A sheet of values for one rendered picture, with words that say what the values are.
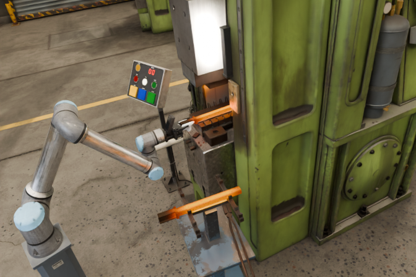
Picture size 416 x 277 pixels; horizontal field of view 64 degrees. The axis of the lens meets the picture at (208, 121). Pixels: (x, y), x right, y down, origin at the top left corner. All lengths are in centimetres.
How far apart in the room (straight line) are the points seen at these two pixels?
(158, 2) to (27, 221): 542
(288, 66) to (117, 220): 195
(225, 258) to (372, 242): 134
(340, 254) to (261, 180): 96
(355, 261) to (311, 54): 151
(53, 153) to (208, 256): 98
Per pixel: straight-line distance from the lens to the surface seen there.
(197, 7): 172
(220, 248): 182
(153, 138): 202
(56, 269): 228
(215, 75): 194
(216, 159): 206
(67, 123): 176
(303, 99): 191
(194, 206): 164
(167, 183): 316
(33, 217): 204
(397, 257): 279
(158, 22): 687
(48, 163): 202
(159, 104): 241
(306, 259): 262
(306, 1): 170
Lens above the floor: 217
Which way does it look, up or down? 34 degrees down
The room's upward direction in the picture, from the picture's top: 7 degrees counter-clockwise
